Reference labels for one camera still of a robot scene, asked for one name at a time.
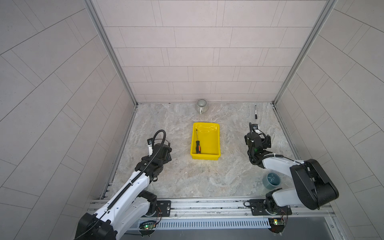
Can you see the teal ceramic bowl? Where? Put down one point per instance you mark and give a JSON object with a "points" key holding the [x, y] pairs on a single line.
{"points": [[271, 181]]}

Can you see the aluminium mounting rail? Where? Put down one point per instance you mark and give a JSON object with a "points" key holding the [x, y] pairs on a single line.
{"points": [[205, 208]]}

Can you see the orange black screwdriver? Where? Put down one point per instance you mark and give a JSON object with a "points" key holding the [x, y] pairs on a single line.
{"points": [[198, 146]]}

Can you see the yellow plastic bin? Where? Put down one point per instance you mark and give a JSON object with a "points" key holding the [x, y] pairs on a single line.
{"points": [[209, 137]]}

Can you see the right circuit board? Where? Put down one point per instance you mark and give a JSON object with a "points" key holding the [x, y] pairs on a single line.
{"points": [[277, 225]]}

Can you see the ribbed white ceramic cup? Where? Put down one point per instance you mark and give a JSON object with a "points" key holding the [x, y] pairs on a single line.
{"points": [[202, 106]]}

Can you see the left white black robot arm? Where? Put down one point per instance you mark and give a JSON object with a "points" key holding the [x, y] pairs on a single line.
{"points": [[126, 192]]}

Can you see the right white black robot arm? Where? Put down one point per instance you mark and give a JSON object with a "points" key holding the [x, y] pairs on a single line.
{"points": [[313, 188]]}

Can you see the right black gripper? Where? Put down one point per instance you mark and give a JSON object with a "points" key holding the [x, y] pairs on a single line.
{"points": [[266, 142]]}

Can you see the left green circuit board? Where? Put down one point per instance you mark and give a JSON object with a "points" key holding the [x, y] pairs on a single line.
{"points": [[148, 226]]}

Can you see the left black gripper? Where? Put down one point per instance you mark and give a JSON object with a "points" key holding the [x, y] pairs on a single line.
{"points": [[166, 159]]}

